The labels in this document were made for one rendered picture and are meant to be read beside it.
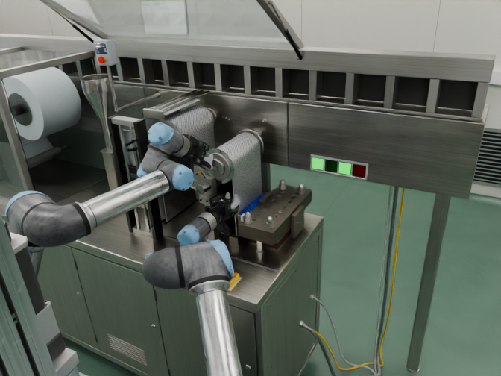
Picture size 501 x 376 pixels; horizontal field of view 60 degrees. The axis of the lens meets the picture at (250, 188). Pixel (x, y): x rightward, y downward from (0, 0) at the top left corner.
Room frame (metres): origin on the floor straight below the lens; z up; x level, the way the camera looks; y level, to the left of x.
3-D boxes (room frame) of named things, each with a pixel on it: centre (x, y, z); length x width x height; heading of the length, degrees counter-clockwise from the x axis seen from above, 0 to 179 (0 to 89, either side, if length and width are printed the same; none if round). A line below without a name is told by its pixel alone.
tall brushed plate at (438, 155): (2.30, 0.46, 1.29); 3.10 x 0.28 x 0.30; 60
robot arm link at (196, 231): (1.32, 0.21, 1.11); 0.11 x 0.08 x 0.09; 150
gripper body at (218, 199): (1.46, 0.13, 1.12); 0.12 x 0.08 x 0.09; 150
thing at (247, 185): (1.66, 0.01, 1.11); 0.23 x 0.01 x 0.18; 150
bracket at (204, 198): (1.57, 0.18, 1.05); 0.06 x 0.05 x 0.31; 150
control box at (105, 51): (1.89, 0.58, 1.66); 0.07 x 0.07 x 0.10; 68
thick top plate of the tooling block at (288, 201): (1.63, -0.11, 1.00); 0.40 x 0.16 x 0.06; 150
